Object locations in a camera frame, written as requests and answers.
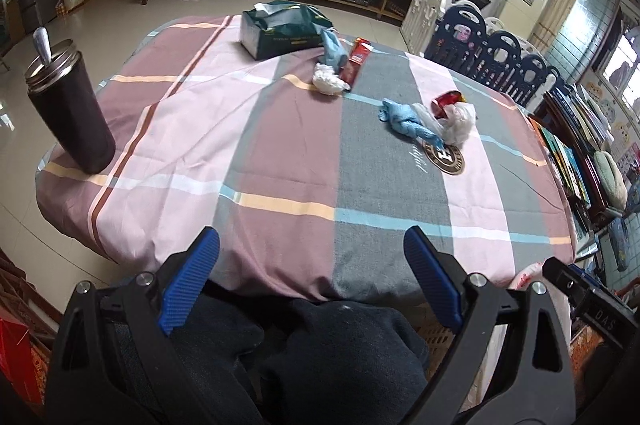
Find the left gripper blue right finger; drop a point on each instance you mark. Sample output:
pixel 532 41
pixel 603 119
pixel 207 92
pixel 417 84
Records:
pixel 440 278

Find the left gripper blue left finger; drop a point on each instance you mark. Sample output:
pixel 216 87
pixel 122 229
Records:
pixel 182 277

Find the white plastic bag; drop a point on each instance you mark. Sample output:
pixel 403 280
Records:
pixel 455 127

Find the light blue glove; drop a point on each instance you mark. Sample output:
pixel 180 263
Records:
pixel 403 120

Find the red chip bag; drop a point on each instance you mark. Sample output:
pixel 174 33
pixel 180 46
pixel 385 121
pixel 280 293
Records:
pixel 448 98

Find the white tissue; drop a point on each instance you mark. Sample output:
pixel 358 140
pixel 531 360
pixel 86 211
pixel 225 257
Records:
pixel 327 82

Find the white lined trash basket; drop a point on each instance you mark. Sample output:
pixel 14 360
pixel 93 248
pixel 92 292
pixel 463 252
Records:
pixel 519 285

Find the green beige cushion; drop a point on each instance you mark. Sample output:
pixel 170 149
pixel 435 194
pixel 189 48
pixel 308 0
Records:
pixel 611 179

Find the striped pink grey tablecloth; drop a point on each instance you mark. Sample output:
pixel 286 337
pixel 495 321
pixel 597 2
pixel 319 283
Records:
pixel 310 195

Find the dark wooden side table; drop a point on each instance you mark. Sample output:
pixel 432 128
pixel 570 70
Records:
pixel 573 134

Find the black steel tumbler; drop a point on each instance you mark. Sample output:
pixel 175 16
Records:
pixel 60 89

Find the navy white baby fence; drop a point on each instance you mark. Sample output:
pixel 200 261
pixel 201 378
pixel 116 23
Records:
pixel 456 35

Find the dark green tissue box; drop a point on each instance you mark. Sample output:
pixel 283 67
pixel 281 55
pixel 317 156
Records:
pixel 280 27

